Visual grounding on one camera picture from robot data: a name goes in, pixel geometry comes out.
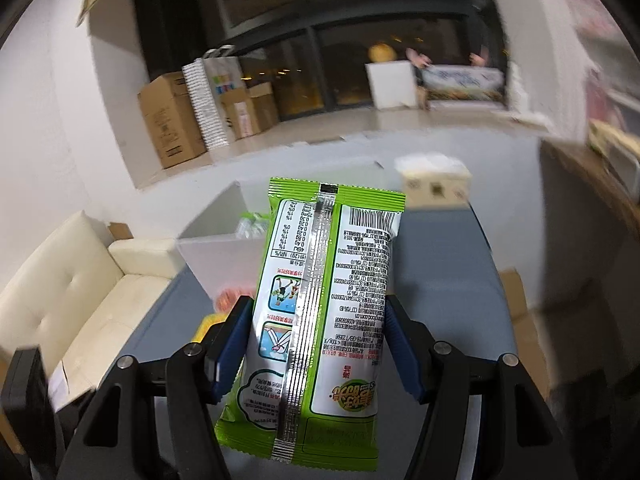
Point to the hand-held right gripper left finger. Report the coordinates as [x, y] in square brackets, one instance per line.
[231, 350]

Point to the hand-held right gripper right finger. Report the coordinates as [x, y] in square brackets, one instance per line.
[404, 355]

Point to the green snack packet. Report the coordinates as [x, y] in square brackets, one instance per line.
[325, 320]

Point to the white cardboard box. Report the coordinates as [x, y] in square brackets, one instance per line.
[220, 255]

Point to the yellow snack packet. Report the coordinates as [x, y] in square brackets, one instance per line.
[210, 325]

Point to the white paper sheet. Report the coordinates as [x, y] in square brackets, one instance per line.
[59, 385]

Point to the blue-grey tablecloth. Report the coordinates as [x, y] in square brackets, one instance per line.
[450, 280]

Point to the cream leather sofa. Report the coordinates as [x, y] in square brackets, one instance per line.
[65, 290]

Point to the flat cardboard piece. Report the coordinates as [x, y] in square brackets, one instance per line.
[121, 231]

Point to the tissue box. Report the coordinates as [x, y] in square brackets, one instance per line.
[435, 185]

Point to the large brown cardboard box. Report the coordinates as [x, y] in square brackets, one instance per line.
[170, 120]

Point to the small brown cardboard box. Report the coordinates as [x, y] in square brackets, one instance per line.
[250, 112]

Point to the dotted white paper bag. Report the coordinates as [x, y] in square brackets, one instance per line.
[212, 100]

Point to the wooden side shelf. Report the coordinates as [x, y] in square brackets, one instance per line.
[590, 175]

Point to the white styrofoam box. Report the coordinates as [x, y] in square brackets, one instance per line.
[391, 85]

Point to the landscape printed carton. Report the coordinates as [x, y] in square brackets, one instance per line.
[462, 84]

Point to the yellow pomelo fruit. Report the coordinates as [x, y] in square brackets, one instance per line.
[381, 53]

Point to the dark window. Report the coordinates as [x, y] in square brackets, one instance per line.
[320, 25]

